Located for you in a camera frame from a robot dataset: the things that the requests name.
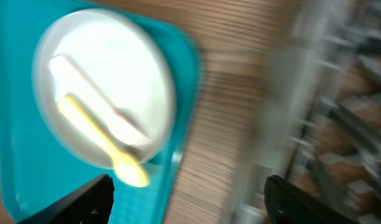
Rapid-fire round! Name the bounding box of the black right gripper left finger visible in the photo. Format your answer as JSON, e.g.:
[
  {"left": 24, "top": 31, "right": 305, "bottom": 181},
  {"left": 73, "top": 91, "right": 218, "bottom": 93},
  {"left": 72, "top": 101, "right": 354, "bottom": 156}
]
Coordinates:
[{"left": 19, "top": 174, "right": 114, "bottom": 224}]

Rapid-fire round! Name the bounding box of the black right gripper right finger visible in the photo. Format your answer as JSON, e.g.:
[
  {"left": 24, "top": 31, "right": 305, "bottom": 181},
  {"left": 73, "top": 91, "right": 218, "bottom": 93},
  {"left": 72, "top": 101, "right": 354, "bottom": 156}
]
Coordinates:
[{"left": 264, "top": 175, "right": 357, "bottom": 224}]

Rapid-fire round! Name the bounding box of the yellow plastic spoon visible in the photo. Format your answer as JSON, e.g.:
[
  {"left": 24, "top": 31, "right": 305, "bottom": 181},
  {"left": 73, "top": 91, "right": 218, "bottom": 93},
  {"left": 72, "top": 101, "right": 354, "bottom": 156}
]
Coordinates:
[{"left": 57, "top": 95, "right": 150, "bottom": 188}]

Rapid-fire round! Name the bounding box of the grey dishwasher rack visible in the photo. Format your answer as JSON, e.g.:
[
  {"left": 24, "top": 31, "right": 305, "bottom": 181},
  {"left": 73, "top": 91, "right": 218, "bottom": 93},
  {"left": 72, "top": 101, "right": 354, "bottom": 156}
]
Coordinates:
[{"left": 223, "top": 1, "right": 381, "bottom": 223}]

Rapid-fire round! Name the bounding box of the teal plastic tray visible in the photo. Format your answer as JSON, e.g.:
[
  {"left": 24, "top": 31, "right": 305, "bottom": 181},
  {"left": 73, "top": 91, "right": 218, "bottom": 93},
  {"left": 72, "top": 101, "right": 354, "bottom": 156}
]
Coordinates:
[{"left": 0, "top": 1, "right": 202, "bottom": 223}]

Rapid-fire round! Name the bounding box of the grey plate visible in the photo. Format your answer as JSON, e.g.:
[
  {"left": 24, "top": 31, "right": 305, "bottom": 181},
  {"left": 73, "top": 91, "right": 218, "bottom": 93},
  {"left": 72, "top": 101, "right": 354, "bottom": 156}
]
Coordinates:
[{"left": 32, "top": 9, "right": 176, "bottom": 169}]

